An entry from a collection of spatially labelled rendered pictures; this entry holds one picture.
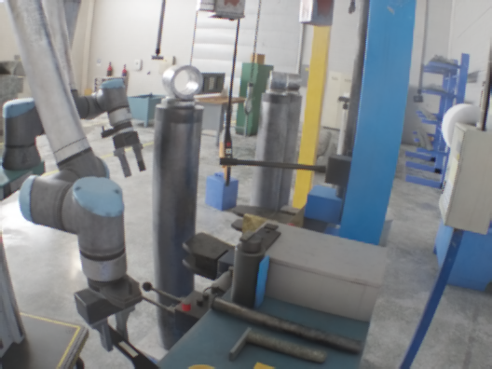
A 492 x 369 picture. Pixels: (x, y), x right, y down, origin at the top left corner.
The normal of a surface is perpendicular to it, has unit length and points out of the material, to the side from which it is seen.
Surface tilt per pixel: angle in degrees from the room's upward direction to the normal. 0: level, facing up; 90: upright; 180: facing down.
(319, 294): 90
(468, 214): 90
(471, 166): 90
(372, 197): 90
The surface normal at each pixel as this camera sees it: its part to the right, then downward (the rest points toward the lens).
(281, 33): -0.37, 0.24
